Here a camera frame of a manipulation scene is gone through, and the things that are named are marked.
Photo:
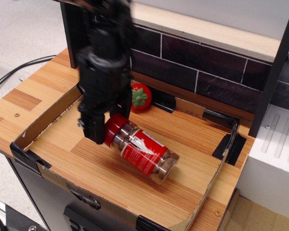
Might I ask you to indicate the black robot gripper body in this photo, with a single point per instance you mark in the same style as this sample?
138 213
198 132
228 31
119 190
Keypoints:
102 80

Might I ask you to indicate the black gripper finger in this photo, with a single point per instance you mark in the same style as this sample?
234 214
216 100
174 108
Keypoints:
123 105
93 127

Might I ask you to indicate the red-lidded basil spice bottle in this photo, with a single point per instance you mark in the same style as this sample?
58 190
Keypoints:
140 149

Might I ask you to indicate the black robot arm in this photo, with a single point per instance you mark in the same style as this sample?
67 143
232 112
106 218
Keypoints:
100 34

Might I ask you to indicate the cardboard fence with black tape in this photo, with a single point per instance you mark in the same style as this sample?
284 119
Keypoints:
114 193

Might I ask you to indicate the red toy tomato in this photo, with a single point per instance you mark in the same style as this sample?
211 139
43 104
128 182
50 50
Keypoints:
141 96

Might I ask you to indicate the light wooden shelf board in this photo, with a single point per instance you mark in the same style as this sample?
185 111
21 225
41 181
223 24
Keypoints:
216 35

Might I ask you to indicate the white drainboard counter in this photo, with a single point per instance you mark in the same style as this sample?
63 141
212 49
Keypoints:
265 176

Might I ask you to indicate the dark left shelf post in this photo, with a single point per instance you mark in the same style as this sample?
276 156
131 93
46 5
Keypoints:
75 20

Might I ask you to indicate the dark shelf post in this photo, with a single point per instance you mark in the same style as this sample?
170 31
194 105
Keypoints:
277 67
75 20

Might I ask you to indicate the dark right shelf post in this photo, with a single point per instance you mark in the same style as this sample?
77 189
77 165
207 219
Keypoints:
277 67

